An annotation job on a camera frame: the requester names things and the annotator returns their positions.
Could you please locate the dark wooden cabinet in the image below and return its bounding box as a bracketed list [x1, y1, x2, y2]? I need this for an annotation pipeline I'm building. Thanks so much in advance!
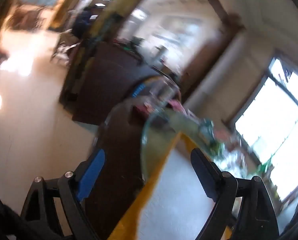
[60, 40, 164, 125]

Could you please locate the wooden chair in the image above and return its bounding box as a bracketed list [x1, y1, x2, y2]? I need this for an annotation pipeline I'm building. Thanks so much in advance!
[51, 29, 82, 63]

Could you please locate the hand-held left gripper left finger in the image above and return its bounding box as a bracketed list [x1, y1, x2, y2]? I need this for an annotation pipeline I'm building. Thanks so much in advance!
[20, 149, 106, 240]

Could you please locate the yellow cardboard box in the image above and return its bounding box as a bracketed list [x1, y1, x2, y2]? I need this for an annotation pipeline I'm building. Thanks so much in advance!
[106, 131, 242, 240]

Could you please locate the clear plastic container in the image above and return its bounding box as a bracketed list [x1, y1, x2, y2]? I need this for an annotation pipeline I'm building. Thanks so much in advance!
[130, 76, 182, 113]

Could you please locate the window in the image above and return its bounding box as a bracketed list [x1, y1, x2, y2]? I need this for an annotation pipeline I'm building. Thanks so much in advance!
[230, 57, 298, 205]

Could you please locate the pink cloth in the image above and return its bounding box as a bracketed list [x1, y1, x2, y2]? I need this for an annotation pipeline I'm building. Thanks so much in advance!
[164, 99, 188, 117]

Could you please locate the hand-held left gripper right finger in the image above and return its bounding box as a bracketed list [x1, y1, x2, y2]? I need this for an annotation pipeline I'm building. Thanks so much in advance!
[190, 148, 281, 240]

